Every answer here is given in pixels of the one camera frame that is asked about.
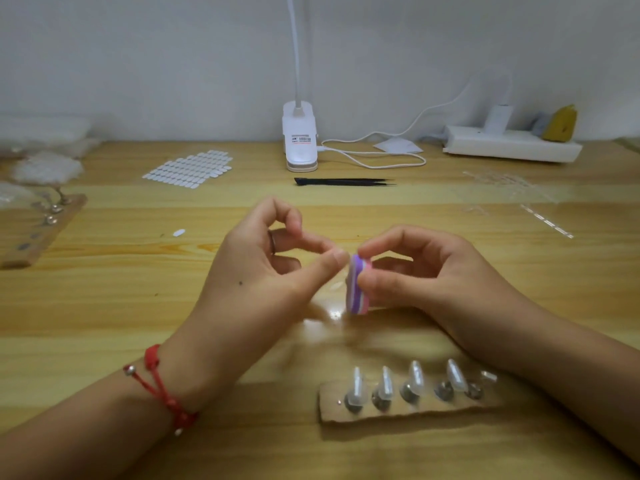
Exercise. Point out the person's left hand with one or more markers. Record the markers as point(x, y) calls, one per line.
point(240, 304)

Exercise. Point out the person's right hand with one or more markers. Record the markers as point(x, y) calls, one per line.
point(460, 289)

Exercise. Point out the person's left thumb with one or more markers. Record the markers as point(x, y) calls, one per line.
point(322, 272)

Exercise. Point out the person's left middle finger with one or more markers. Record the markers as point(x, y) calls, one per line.
point(306, 240)

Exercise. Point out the person's right thumb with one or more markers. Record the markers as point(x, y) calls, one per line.
point(390, 287)

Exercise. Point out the pink purple nail buffer block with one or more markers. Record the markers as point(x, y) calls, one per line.
point(356, 294)

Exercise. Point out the person's right forearm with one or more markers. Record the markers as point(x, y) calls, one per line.
point(575, 364)

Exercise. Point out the person's left forearm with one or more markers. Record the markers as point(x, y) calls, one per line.
point(85, 424)

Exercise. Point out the black tweezers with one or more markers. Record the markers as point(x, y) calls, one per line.
point(340, 182)

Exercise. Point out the white false nail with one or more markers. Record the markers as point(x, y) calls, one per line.
point(356, 387)
point(457, 375)
point(415, 378)
point(385, 383)

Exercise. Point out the white clip desk lamp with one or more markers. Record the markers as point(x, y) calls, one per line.
point(300, 134)

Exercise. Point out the metal nail stand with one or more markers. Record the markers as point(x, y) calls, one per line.
point(443, 391)
point(49, 220)
point(353, 404)
point(409, 394)
point(63, 196)
point(380, 401)
point(56, 209)

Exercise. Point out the short cardboard strip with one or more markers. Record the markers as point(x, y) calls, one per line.
point(400, 409)

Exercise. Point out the white paper piece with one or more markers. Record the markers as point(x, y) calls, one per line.
point(397, 145)

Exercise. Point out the small clear false nail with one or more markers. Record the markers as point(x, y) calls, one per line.
point(489, 376)

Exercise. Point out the sheet of white adhesive tabs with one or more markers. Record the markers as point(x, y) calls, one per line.
point(189, 168)

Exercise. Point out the clear sheet of tabs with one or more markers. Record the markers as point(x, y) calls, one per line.
point(507, 187)

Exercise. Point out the clear plastic strip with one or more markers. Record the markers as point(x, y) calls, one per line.
point(547, 222)

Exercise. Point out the white power strip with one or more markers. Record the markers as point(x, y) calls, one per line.
point(510, 143)

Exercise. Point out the white charger plug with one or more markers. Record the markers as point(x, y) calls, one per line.
point(498, 118)

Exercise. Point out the grey blue object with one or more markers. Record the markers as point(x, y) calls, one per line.
point(539, 124)

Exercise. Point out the clear plastic bag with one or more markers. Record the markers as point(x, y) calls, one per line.
point(42, 130)
point(47, 168)
point(15, 193)

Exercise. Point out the long cardboard strip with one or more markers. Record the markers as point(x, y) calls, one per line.
point(37, 239)

